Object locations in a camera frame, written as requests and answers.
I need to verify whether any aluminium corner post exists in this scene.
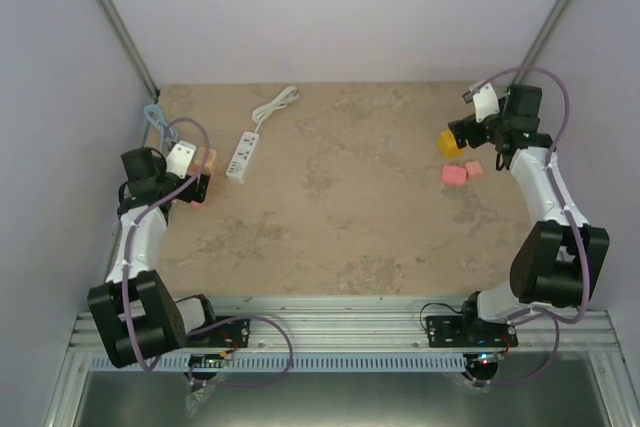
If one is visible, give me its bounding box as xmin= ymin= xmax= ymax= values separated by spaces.
xmin=96 ymin=0 xmax=160 ymax=103
xmin=521 ymin=0 xmax=574 ymax=67

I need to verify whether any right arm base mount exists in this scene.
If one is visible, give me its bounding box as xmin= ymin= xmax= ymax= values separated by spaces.
xmin=423 ymin=315 xmax=519 ymax=348

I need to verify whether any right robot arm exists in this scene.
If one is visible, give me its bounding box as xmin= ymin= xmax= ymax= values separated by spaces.
xmin=448 ymin=82 xmax=610 ymax=346

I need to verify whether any white power cable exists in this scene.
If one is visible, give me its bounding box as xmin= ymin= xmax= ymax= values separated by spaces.
xmin=251 ymin=86 xmax=302 ymax=132

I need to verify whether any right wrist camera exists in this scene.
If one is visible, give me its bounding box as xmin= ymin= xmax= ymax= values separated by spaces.
xmin=462 ymin=82 xmax=500 ymax=123

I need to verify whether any light blue coiled cable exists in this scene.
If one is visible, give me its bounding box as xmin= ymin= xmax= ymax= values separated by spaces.
xmin=142 ymin=103 xmax=181 ymax=153

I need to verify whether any white power strip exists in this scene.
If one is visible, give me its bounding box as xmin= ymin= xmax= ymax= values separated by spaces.
xmin=225 ymin=131 xmax=260 ymax=184

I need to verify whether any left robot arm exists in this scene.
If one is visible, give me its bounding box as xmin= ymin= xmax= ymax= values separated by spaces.
xmin=87 ymin=141 xmax=219 ymax=368

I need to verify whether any light blue cable duct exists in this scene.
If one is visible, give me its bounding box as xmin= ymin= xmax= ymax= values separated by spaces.
xmin=89 ymin=352 xmax=474 ymax=372

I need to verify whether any aluminium rail frame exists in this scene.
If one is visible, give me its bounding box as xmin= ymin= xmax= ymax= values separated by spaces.
xmin=67 ymin=295 xmax=620 ymax=353

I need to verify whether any right aluminium corner post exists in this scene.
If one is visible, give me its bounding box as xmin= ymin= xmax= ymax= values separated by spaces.
xmin=521 ymin=0 xmax=574 ymax=67

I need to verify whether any light pink plug adapter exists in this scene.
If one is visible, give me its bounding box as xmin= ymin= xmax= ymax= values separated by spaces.
xmin=465 ymin=160 xmax=485 ymax=180

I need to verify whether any left aluminium corner post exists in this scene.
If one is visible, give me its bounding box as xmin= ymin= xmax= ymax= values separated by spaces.
xmin=96 ymin=0 xmax=160 ymax=103

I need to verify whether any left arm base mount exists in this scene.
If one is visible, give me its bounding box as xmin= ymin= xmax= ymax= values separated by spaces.
xmin=186 ymin=316 xmax=250 ymax=350

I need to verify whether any yellow cube socket adapter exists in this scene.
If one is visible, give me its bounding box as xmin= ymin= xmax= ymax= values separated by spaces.
xmin=437 ymin=130 xmax=463 ymax=158

